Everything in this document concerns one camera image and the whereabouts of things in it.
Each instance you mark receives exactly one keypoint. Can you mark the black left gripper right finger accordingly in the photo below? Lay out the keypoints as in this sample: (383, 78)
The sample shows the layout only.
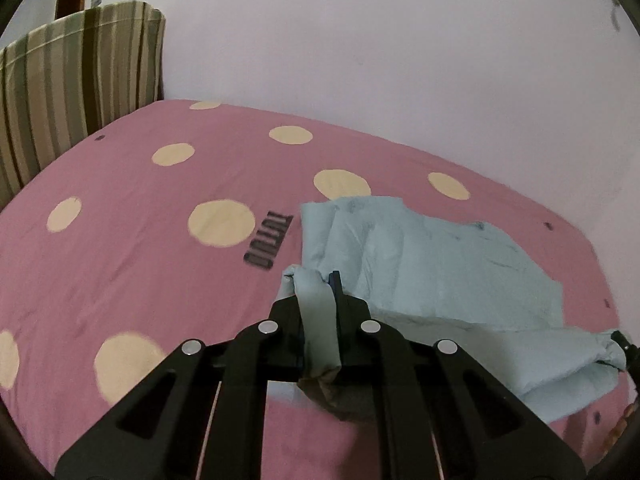
(439, 414)

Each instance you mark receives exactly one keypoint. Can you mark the green striped pillow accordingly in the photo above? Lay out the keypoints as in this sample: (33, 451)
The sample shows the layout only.
(66, 80)

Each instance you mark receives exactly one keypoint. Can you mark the light blue puffer jacket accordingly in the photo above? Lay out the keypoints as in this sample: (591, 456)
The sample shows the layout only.
(432, 279)

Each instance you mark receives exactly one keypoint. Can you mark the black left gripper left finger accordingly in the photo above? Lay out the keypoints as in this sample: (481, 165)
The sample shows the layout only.
(200, 414)

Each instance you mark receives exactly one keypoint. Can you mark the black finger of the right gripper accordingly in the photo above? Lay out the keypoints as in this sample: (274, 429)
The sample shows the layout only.
(631, 350)

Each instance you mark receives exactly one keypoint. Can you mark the pink polka dot bedsheet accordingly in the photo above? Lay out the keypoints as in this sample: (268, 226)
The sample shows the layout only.
(177, 221)

